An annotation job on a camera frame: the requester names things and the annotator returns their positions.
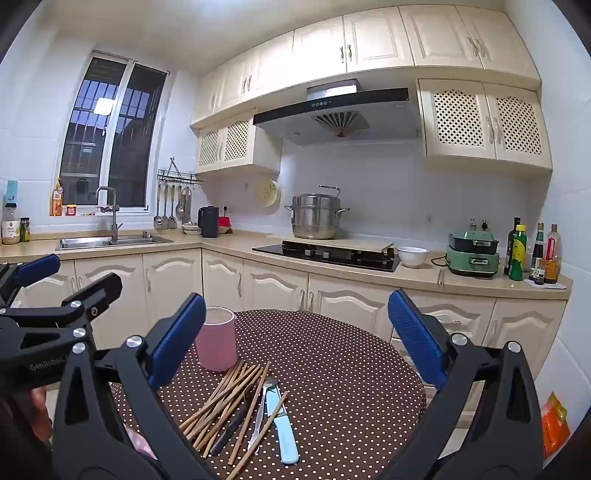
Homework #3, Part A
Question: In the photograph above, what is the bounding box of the pink utensil holder cup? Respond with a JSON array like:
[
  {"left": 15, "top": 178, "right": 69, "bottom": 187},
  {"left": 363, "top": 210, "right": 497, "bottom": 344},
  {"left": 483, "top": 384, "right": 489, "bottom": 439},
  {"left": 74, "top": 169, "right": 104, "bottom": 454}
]
[{"left": 195, "top": 306, "right": 238, "bottom": 372}]

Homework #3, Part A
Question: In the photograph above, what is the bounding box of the black handled spoon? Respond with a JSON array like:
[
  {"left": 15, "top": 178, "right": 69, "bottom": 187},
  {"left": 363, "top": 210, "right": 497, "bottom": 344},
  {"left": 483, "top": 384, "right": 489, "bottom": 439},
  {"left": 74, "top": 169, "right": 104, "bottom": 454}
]
[{"left": 211, "top": 389, "right": 254, "bottom": 456}]

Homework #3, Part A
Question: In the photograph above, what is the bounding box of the light blue handled knife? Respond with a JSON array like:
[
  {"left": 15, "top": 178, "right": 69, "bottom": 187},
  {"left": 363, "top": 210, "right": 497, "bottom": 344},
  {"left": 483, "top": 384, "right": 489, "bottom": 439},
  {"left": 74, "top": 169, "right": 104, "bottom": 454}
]
[{"left": 263, "top": 376, "right": 300, "bottom": 465}]

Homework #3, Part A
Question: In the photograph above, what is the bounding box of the steel spoon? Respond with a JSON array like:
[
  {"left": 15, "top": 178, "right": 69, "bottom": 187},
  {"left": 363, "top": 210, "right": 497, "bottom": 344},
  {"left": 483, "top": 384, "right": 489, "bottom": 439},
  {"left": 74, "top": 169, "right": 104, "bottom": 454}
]
[{"left": 247, "top": 388, "right": 266, "bottom": 449}]

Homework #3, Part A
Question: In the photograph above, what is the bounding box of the steel kitchen faucet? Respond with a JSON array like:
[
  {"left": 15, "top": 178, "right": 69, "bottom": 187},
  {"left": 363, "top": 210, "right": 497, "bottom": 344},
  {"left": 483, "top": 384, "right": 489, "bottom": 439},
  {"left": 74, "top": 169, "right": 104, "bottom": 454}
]
[{"left": 96, "top": 186, "right": 122, "bottom": 244}]

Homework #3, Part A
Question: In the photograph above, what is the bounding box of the person's left hand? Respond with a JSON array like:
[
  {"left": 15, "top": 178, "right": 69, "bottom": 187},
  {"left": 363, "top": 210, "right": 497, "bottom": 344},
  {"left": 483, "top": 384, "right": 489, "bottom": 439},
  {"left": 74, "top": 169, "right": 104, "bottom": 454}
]
[{"left": 29, "top": 386, "right": 53, "bottom": 442}]

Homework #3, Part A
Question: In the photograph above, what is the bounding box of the stainless steel sink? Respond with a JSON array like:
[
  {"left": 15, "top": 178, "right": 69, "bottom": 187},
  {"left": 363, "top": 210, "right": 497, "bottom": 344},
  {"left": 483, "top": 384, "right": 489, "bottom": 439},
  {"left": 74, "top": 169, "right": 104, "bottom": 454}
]
[{"left": 56, "top": 232, "right": 172, "bottom": 251}]

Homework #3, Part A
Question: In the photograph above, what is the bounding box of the glass jar white label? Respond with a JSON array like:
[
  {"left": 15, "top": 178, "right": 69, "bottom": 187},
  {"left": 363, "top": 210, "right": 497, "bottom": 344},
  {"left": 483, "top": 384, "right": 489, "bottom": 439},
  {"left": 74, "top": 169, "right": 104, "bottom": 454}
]
[{"left": 1, "top": 202, "right": 20, "bottom": 245}]

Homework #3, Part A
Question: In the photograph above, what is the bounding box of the orange detergent bottle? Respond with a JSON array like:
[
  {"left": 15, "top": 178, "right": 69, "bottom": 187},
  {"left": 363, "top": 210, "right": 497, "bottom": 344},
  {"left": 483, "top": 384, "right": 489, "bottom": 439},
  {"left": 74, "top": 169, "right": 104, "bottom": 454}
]
[{"left": 50, "top": 179, "right": 63, "bottom": 216}]

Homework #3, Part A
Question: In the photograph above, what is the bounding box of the white ceramic bowl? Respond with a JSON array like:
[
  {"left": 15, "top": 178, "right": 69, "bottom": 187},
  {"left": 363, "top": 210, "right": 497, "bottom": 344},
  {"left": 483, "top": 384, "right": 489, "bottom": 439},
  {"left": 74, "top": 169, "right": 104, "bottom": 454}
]
[{"left": 398, "top": 247, "right": 430, "bottom": 268}]

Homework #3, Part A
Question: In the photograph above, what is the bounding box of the green electric cooker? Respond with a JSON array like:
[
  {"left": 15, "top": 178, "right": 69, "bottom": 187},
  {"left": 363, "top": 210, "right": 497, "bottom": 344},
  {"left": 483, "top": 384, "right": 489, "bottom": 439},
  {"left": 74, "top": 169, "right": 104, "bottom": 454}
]
[{"left": 446, "top": 219, "right": 499, "bottom": 278}]

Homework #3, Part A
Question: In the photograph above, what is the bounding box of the black gas stove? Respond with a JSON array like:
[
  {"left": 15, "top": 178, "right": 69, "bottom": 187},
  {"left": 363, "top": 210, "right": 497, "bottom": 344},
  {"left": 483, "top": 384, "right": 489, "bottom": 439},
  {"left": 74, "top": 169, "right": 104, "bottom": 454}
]
[{"left": 252, "top": 240, "right": 400, "bottom": 272}]

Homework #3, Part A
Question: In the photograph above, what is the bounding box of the black electric kettle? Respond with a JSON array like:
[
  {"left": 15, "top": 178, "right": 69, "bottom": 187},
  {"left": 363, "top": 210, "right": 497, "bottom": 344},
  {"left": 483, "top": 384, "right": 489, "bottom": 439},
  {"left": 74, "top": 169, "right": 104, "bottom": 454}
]
[{"left": 197, "top": 206, "right": 219, "bottom": 238}]

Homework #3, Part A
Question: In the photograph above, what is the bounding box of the red bowl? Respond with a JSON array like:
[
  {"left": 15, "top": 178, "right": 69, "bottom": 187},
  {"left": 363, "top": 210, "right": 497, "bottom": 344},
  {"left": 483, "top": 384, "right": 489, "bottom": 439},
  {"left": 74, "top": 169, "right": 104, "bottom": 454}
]
[{"left": 218, "top": 216, "right": 231, "bottom": 235}]

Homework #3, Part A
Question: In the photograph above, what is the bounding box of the dark sauce bottle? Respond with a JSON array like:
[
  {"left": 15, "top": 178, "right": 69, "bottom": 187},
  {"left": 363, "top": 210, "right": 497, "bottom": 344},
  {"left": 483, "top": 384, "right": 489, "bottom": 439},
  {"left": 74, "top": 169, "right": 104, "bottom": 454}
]
[{"left": 529, "top": 222, "right": 545, "bottom": 280}]

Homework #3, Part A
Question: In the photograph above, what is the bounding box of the green yellow oil bottle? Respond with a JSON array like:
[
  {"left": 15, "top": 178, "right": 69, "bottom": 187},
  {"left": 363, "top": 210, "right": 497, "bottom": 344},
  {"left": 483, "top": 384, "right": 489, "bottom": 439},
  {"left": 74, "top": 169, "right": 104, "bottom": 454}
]
[{"left": 509, "top": 224, "right": 527, "bottom": 281}]

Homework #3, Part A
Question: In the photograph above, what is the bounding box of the orange snack bag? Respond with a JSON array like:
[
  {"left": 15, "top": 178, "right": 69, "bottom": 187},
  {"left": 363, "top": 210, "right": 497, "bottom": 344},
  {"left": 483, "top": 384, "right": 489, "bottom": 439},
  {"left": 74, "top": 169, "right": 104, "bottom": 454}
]
[{"left": 541, "top": 392, "right": 570, "bottom": 459}]

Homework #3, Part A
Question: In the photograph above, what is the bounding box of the hanging utensil rack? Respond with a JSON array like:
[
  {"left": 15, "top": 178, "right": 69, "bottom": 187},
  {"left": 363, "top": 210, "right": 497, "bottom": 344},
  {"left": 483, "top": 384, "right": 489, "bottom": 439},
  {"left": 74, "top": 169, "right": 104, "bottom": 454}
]
[{"left": 153, "top": 157, "right": 202, "bottom": 231}]

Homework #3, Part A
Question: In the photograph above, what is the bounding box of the window with bars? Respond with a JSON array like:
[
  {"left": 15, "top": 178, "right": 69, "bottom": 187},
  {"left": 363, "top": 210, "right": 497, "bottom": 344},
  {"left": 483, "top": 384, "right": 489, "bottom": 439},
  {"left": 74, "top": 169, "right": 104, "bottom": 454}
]
[{"left": 58, "top": 55, "right": 167, "bottom": 209}]

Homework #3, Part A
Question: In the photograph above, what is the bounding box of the red label oil bottle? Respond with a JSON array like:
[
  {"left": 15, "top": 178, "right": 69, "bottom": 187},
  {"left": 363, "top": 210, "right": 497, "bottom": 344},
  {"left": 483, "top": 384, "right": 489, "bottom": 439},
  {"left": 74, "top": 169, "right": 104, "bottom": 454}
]
[{"left": 544, "top": 224, "right": 562, "bottom": 284}]

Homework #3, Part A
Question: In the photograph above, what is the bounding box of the stainless steel steamer pot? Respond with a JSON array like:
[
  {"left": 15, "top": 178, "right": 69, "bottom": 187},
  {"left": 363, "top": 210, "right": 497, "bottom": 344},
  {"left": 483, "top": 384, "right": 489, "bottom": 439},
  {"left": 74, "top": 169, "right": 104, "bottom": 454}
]
[{"left": 284, "top": 185, "right": 349, "bottom": 240}]

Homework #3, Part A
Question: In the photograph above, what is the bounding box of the range hood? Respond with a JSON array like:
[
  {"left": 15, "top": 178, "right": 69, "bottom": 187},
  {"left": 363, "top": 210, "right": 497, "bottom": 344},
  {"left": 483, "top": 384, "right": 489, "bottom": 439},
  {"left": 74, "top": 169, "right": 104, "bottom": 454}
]
[{"left": 252, "top": 85, "right": 420, "bottom": 146}]

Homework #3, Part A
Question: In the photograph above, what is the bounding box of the round yellow wall strainer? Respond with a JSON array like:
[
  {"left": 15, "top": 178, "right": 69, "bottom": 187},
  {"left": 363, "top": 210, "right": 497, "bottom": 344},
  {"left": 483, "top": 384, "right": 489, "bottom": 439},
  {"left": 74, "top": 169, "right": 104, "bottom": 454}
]
[{"left": 254, "top": 178, "right": 280, "bottom": 208}]

